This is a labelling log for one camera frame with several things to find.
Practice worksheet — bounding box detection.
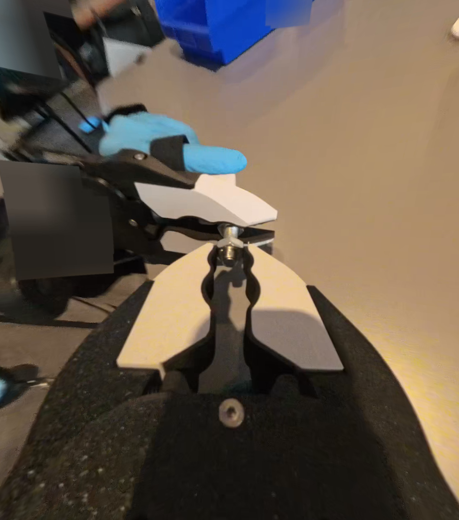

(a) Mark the black desk chair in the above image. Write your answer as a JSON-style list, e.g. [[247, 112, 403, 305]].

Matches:
[[0, 67, 96, 163]]

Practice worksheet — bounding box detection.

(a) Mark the person's left hand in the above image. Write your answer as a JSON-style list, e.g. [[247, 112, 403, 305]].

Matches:
[[79, 114, 248, 174]]

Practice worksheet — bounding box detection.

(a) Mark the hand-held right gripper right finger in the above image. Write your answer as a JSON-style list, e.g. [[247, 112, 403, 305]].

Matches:
[[246, 244, 344, 373]]

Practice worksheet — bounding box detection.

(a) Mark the blue plastic bin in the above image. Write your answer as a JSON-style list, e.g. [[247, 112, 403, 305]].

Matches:
[[154, 0, 315, 72]]

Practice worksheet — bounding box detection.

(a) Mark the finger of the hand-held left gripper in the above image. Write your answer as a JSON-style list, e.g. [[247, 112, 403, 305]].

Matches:
[[159, 227, 275, 246], [134, 174, 278, 227]]

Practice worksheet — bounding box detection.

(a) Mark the steel bolt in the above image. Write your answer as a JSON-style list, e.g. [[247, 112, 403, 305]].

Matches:
[[217, 224, 243, 267]]

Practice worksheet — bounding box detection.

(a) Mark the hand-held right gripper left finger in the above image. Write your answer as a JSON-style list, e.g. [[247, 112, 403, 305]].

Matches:
[[116, 244, 216, 376]]

